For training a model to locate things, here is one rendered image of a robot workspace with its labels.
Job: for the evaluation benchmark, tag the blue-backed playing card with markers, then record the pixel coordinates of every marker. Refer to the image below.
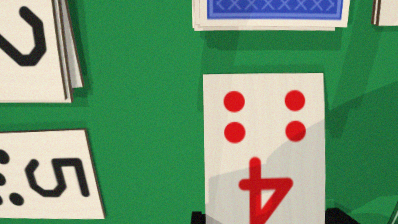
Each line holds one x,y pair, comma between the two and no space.
291,13

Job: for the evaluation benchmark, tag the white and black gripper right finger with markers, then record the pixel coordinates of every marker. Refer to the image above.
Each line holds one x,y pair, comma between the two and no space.
337,216

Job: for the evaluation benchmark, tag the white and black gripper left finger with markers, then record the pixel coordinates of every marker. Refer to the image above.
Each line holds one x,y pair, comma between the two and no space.
198,218

